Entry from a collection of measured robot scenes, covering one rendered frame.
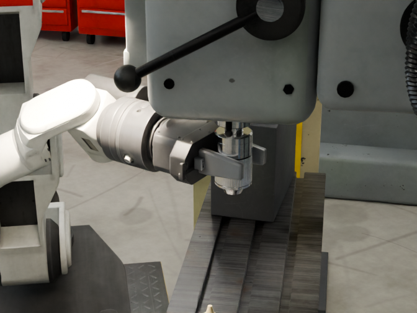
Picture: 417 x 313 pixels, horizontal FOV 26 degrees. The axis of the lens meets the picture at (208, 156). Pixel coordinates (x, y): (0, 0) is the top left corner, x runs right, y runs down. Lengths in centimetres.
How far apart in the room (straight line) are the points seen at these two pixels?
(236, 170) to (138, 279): 143
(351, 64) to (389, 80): 4
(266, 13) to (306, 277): 67
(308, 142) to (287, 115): 198
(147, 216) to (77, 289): 159
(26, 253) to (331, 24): 119
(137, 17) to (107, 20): 485
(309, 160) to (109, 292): 109
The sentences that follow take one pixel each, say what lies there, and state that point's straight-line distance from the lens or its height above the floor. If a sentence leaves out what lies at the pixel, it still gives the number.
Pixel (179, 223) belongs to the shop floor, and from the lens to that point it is 364.
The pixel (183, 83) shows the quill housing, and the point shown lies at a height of 136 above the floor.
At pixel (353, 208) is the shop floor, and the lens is 380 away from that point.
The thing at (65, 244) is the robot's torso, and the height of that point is 71.
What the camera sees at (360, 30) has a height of 143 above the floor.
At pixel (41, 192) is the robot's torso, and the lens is 185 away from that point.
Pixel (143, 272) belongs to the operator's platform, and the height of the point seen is 40.
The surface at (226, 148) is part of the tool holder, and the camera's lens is 109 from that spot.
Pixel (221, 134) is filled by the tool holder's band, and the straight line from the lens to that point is 110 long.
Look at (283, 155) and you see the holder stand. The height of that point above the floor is 101.
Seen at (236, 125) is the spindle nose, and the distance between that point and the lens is 108.
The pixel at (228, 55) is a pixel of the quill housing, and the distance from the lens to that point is 97.
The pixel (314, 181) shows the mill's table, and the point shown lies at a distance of 183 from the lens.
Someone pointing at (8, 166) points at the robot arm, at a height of 118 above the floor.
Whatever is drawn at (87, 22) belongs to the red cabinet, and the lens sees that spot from 597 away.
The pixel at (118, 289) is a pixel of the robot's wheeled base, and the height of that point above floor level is 57.
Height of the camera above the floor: 168
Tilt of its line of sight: 23 degrees down
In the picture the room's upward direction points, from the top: straight up
